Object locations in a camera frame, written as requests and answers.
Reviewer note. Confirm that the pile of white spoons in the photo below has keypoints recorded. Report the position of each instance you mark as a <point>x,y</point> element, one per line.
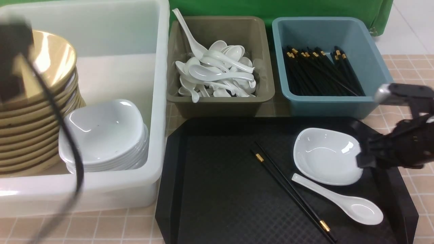
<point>218,71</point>

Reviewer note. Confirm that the green cloth backdrop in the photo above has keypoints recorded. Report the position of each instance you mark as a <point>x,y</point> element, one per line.
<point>373,13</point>

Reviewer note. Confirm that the black chopstick gold band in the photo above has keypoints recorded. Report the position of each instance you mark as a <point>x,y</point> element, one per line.
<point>293,198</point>

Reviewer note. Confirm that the olive-brown plastic bin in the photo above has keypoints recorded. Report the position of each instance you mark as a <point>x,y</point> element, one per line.
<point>247,31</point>

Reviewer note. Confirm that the white ceramic soup spoon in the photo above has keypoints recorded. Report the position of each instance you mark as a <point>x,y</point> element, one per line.
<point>359,209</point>

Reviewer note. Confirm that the white square dish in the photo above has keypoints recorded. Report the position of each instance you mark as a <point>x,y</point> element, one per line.
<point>327,157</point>

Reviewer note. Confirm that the tan noodle bowl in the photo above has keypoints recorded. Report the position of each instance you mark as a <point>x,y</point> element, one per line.
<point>53,57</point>

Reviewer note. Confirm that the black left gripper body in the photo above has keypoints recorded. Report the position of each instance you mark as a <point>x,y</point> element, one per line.
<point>16,40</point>

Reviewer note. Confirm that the blue plastic bin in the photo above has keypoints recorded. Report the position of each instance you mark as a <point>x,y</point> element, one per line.
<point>327,32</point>

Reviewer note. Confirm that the stack of tan bowls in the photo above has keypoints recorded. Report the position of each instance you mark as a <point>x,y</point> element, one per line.
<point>29,134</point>

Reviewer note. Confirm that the black serving tray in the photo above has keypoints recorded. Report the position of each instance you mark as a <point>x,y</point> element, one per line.
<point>214,191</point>

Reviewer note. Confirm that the stack of white dishes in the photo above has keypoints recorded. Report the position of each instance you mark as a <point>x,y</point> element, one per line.
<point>110,136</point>

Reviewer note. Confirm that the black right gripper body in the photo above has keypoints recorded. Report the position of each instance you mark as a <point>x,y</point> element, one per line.
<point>410,144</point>

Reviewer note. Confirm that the pile of black chopsticks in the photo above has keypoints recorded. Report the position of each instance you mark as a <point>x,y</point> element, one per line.
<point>312,72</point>

